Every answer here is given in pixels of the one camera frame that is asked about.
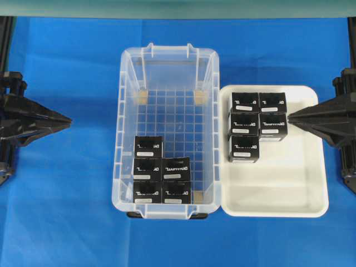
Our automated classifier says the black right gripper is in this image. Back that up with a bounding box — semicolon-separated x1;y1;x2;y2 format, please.
288;94;355;147

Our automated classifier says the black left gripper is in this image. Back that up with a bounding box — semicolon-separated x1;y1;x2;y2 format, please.
1;94;72;146

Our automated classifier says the black box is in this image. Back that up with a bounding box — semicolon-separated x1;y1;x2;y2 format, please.
134;136;164;159

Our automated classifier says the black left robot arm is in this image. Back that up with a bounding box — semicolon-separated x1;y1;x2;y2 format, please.
1;16;72;184

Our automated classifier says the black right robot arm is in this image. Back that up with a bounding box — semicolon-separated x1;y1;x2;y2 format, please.
288;17;355;192

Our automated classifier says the black box tray middle right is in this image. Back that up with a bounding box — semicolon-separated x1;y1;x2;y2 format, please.
259;113;288;142

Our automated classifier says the black box tray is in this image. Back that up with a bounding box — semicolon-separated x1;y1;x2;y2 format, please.
229;135;260;163
228;113;259;136
259;92;287;113
259;113;288;142
229;92;260;113

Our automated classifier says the black box tray top right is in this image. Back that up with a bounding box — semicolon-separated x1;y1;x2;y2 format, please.
259;92;287;113

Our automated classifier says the black box tray top left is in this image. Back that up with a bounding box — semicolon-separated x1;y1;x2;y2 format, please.
229;92;260;113

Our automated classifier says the black box tray middle left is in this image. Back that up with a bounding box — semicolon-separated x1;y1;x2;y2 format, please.
228;113;259;136

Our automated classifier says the black box tray bottom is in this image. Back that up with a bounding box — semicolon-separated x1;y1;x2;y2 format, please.
229;135;260;163

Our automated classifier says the black box middle left case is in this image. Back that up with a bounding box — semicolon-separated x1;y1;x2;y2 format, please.
133;158;162;181

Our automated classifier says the black box case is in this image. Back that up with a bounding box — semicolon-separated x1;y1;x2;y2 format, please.
162;157;191;181
133;181;162;204
162;181;191;204
133;158;162;181

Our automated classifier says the black box bottom left case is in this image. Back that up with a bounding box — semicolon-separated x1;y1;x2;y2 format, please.
133;181;162;204

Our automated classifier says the clear plastic storage case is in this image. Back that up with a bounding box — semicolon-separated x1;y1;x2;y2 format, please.
112;44;221;219

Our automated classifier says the black box middle right case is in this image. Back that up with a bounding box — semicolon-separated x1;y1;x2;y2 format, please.
162;157;191;181

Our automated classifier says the black box bottom right case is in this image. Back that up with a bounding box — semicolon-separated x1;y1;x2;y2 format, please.
162;181;191;204

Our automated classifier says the white plastic tray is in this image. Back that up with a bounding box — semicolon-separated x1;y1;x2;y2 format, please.
217;85;329;217

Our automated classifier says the blue table cloth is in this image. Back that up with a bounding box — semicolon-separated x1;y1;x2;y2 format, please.
1;17;355;266

